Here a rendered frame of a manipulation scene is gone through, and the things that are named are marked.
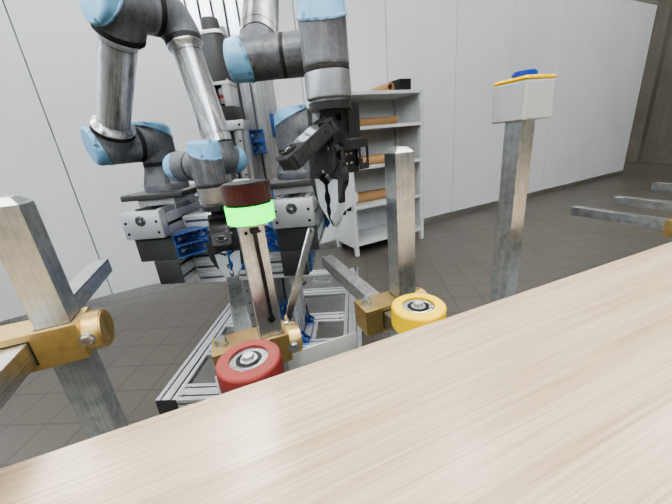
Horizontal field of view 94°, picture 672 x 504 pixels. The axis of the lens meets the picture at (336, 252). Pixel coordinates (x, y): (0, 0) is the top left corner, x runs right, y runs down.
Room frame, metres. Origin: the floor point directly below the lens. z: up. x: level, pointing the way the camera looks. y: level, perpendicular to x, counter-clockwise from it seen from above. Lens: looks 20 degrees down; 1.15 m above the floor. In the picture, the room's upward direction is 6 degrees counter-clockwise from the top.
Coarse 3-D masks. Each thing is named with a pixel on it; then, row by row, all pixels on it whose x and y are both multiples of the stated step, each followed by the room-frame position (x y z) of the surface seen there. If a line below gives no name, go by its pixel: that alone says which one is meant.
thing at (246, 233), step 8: (224, 184) 0.38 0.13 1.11; (232, 184) 0.37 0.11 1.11; (240, 184) 0.36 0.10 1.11; (248, 184) 0.37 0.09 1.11; (264, 224) 0.38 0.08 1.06; (240, 232) 0.41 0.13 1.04; (248, 232) 0.41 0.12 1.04; (256, 232) 0.38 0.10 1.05; (264, 232) 0.42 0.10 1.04; (256, 240) 0.38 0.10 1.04; (256, 248) 0.39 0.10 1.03; (264, 272) 0.41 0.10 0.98; (264, 280) 0.41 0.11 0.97; (264, 288) 0.41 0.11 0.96; (272, 320) 0.42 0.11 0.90
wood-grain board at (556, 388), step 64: (640, 256) 0.51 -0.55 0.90; (448, 320) 0.37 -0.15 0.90; (512, 320) 0.35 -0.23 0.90; (576, 320) 0.34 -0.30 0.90; (640, 320) 0.33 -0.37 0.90; (256, 384) 0.28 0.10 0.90; (320, 384) 0.27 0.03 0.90; (384, 384) 0.26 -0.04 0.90; (448, 384) 0.25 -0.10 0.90; (512, 384) 0.25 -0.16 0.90; (576, 384) 0.24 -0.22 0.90; (640, 384) 0.23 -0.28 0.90; (64, 448) 0.22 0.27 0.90; (128, 448) 0.22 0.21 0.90; (192, 448) 0.21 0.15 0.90; (256, 448) 0.20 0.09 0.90; (320, 448) 0.20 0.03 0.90; (384, 448) 0.19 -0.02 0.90; (448, 448) 0.19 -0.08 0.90; (512, 448) 0.18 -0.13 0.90; (576, 448) 0.17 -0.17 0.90; (640, 448) 0.17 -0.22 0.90
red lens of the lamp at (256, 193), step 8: (256, 184) 0.37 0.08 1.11; (264, 184) 0.38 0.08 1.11; (224, 192) 0.37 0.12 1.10; (232, 192) 0.36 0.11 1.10; (240, 192) 0.36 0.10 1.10; (248, 192) 0.36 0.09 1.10; (256, 192) 0.37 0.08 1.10; (264, 192) 0.37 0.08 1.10; (224, 200) 0.37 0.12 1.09; (232, 200) 0.36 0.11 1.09; (240, 200) 0.36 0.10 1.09; (248, 200) 0.36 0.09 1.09; (256, 200) 0.37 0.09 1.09; (264, 200) 0.37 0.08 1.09
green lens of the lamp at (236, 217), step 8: (272, 200) 0.39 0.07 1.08; (224, 208) 0.38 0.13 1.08; (232, 208) 0.36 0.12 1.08; (240, 208) 0.36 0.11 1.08; (248, 208) 0.36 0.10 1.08; (256, 208) 0.36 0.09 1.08; (264, 208) 0.37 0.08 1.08; (272, 208) 0.38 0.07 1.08; (232, 216) 0.36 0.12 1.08; (240, 216) 0.36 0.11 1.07; (248, 216) 0.36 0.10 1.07; (256, 216) 0.36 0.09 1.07; (264, 216) 0.37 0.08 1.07; (272, 216) 0.38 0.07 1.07; (232, 224) 0.37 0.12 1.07; (240, 224) 0.36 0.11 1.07; (248, 224) 0.36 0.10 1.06; (256, 224) 0.36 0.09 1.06
